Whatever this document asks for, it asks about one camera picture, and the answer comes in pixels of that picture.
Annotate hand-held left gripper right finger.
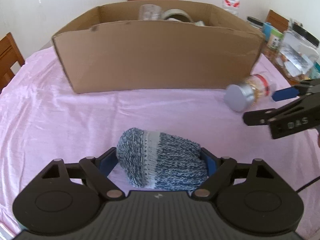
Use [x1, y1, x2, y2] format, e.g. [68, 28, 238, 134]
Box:
[191, 147, 275, 200]

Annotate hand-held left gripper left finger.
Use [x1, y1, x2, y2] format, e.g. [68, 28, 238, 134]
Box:
[41, 147, 125, 200]

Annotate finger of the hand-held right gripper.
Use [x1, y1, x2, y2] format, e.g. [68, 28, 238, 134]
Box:
[271, 77, 320, 102]
[243, 92, 320, 127]

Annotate clear jar gold contents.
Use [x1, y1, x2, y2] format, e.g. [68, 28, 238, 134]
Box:
[224, 73, 277, 112]

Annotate blue grey knitted sock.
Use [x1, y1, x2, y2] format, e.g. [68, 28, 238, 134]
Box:
[117, 127, 209, 193]

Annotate brown cardboard box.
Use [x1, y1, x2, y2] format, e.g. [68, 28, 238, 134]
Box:
[51, 0, 265, 94]

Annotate clear tape roll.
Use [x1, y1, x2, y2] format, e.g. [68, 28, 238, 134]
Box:
[162, 9, 192, 23]

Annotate clear plastic cup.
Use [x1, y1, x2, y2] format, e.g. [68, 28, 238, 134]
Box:
[139, 4, 163, 20]

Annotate large clear jar black lid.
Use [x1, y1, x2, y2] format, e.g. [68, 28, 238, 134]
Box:
[275, 24, 320, 83]

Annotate teal packet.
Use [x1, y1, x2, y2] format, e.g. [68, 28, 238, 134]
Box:
[309, 62, 320, 79]

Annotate green white tube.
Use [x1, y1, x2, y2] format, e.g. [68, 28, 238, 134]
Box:
[266, 29, 285, 50]

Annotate pink cloth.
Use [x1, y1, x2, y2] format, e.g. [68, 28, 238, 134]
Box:
[0, 46, 320, 235]

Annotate blue container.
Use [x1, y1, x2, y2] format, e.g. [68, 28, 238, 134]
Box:
[262, 22, 275, 40]

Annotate dark lid jar white label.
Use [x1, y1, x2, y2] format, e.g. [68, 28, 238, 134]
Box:
[246, 16, 264, 29]

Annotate black cable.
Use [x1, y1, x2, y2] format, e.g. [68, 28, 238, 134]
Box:
[296, 172, 320, 194]

